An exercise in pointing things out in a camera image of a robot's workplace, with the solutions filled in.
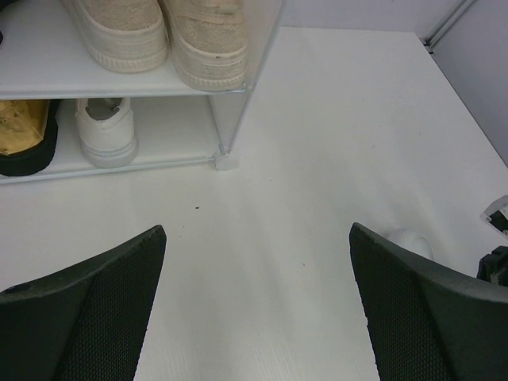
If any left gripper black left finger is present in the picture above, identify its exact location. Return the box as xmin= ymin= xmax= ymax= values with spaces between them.
xmin=1 ymin=225 xmax=166 ymax=380

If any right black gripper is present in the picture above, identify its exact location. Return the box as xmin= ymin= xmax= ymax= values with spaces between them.
xmin=476 ymin=246 xmax=508 ymax=286

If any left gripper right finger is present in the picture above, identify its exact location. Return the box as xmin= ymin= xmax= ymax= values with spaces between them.
xmin=349 ymin=223 xmax=507 ymax=380

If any white sneaker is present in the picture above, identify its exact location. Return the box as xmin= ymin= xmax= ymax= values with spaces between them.
xmin=387 ymin=229 xmax=434 ymax=260
xmin=75 ymin=98 xmax=138 ymax=168

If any gold pointed shoe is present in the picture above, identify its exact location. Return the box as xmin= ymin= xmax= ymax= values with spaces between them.
xmin=1 ymin=99 xmax=60 ymax=177

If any beige sneaker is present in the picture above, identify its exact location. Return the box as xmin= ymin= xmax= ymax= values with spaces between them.
xmin=159 ymin=1 xmax=248 ymax=92
xmin=62 ymin=0 xmax=168 ymax=73

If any white plastic shoe cabinet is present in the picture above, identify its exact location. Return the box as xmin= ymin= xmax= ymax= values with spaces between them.
xmin=1 ymin=1 xmax=285 ymax=181

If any right aluminium frame post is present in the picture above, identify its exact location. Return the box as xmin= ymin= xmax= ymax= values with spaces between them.
xmin=421 ymin=0 xmax=477 ymax=55

